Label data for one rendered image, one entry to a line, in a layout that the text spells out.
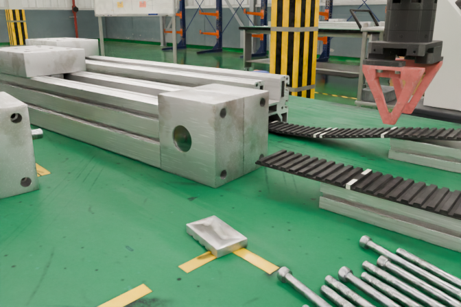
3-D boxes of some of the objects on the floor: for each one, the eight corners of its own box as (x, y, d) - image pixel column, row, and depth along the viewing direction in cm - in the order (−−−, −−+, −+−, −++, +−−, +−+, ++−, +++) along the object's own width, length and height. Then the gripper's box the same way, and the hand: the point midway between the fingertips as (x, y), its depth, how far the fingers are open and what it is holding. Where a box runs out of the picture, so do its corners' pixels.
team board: (90, 78, 659) (78, -55, 604) (112, 74, 702) (102, -50, 647) (169, 84, 594) (162, -63, 540) (188, 79, 637) (183, -58, 583)
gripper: (431, -9, 43) (412, 132, 48) (453, -4, 53) (435, 114, 57) (367, -8, 47) (355, 123, 52) (398, -3, 57) (386, 107, 61)
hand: (398, 112), depth 54 cm, fingers open, 8 cm apart
